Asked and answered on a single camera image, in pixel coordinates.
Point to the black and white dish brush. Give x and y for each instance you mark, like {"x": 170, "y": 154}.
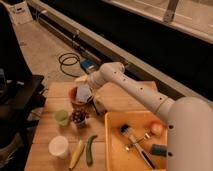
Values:
{"x": 127, "y": 131}

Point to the red yellow apple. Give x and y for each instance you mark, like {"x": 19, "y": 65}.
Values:
{"x": 157, "y": 128}

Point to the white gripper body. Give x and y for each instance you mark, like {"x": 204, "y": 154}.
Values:
{"x": 81, "y": 79}

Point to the green cucumber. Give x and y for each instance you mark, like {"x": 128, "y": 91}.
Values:
{"x": 89, "y": 158}

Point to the white cup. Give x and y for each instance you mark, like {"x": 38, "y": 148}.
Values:
{"x": 59, "y": 147}

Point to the green cup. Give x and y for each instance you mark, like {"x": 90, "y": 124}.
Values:
{"x": 62, "y": 117}

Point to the white machine base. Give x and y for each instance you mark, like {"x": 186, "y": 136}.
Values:
{"x": 20, "y": 13}

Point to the red bowl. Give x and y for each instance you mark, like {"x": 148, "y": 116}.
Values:
{"x": 72, "y": 96}

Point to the yellow plastic bin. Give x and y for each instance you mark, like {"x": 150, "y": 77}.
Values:
{"x": 117, "y": 157}

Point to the cup of dark grapes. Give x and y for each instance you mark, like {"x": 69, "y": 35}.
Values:
{"x": 78, "y": 117}

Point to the black side cart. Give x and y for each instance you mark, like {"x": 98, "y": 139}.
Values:
{"x": 13, "y": 117}

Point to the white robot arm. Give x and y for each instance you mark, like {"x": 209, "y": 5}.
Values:
{"x": 189, "y": 119}

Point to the metal spoon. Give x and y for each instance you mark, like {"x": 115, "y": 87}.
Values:
{"x": 135, "y": 141}

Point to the blue green sponge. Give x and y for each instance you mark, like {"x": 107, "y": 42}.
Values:
{"x": 159, "y": 150}

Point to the blue electronic box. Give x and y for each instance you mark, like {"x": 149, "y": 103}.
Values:
{"x": 89, "y": 66}

